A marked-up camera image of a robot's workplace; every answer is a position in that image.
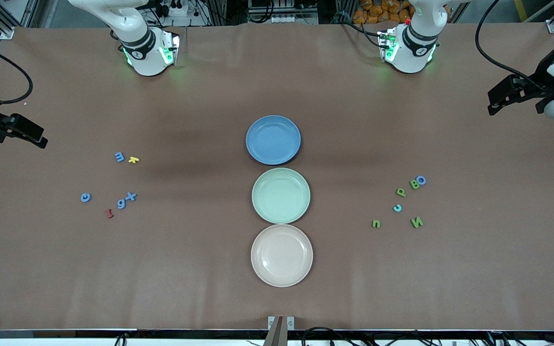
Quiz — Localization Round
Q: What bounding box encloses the bag of orange packets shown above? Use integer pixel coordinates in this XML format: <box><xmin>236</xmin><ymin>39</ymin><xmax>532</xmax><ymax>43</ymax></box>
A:
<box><xmin>353</xmin><ymin>0</ymin><xmax>415</xmax><ymax>25</ymax></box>

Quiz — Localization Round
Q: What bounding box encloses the brown table cover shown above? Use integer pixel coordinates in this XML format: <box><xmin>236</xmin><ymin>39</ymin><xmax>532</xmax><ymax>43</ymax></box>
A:
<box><xmin>0</xmin><ymin>22</ymin><xmax>554</xmax><ymax>332</ymax></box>

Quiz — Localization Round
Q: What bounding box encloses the long white power strip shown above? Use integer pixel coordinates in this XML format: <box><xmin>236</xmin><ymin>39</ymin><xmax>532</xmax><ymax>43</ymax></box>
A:
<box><xmin>271</xmin><ymin>13</ymin><xmax>319</xmax><ymax>25</ymax></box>

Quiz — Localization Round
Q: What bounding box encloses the blue plate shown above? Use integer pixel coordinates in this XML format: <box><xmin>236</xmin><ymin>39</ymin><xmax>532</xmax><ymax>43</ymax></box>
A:
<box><xmin>246</xmin><ymin>115</ymin><xmax>302</xmax><ymax>165</ymax></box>

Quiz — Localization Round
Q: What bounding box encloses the green plate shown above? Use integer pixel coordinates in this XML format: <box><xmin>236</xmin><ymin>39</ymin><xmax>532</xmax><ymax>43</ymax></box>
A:
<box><xmin>252</xmin><ymin>167</ymin><xmax>311</xmax><ymax>224</ymax></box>

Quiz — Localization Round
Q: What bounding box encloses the beige plate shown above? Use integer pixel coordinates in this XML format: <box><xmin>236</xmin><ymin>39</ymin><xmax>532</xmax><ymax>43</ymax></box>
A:
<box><xmin>251</xmin><ymin>224</ymin><xmax>314</xmax><ymax>288</ymax></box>

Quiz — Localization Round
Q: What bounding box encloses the metal clamp bracket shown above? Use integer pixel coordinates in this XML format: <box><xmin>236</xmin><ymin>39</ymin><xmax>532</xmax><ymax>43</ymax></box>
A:
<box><xmin>264</xmin><ymin>315</ymin><xmax>296</xmax><ymax>346</ymax></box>

